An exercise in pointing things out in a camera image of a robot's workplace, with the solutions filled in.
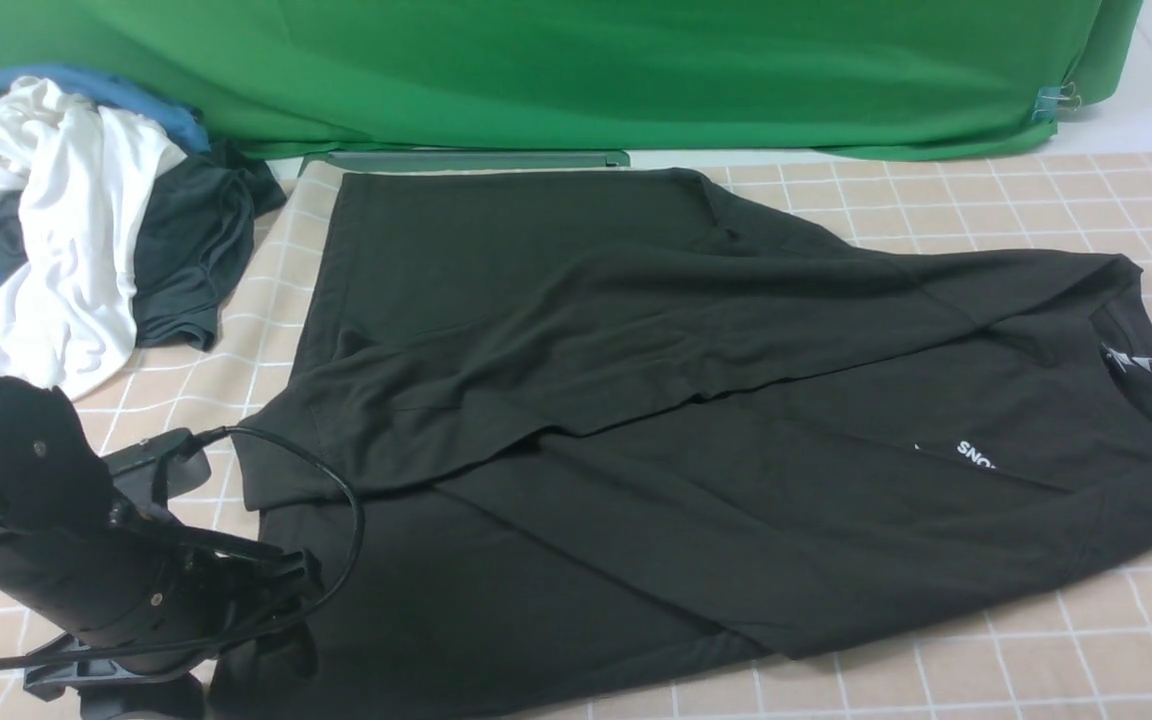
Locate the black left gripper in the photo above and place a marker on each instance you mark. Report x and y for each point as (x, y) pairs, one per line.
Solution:
(147, 599)

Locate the dark gray long-sleeve shirt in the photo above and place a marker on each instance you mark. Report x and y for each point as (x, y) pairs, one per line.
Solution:
(611, 428)

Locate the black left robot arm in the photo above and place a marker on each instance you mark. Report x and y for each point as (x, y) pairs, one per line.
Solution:
(51, 479)

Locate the white crumpled shirt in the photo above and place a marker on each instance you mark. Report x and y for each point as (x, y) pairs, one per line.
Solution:
(84, 175)

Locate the dark teal crumpled shirt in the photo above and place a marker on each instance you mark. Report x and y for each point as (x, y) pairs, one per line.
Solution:
(196, 240)

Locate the blue crumpled shirt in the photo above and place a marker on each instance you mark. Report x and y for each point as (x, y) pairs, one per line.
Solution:
(86, 95)

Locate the teal binder clip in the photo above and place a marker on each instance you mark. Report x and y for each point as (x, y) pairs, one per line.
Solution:
(1053, 102)

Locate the green backdrop cloth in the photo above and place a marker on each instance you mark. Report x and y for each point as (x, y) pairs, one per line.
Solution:
(882, 80)

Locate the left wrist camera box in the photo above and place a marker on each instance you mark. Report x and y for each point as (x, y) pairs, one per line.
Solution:
(159, 468)

